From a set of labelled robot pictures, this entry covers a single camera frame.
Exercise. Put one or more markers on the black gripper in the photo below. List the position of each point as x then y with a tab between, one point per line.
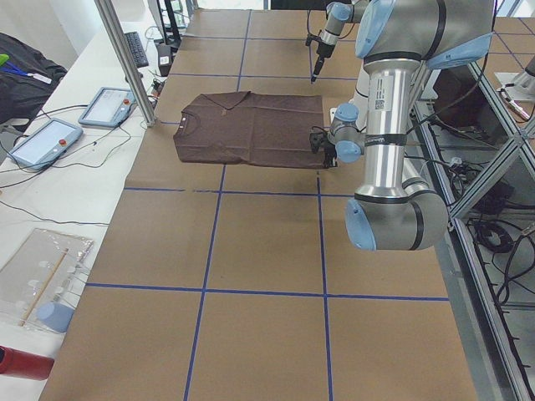
328	150
323	50

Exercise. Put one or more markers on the dark brown t-shirt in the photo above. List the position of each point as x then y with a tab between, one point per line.
268	130

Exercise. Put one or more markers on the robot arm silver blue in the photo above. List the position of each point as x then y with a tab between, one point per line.
337	16
394	208

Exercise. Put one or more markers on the black keyboard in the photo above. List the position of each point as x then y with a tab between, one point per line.
136	49

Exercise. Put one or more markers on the far teach pendant tablet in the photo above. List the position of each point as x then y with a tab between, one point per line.
109	108

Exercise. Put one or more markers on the teach pendant tablet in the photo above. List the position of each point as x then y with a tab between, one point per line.
44	146
109	108

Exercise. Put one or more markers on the near teach pendant tablet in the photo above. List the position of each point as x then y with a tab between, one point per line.
44	146

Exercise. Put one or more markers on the black backpack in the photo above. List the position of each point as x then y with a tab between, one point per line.
28	79

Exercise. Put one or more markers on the blue plastic cup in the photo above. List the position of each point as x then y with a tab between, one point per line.
55	316

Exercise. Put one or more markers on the clear plastic tray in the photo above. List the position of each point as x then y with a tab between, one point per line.
49	266

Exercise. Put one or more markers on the red bottle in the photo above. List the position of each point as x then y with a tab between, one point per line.
20	364

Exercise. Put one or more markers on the aluminium frame column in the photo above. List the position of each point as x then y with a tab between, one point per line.
117	38

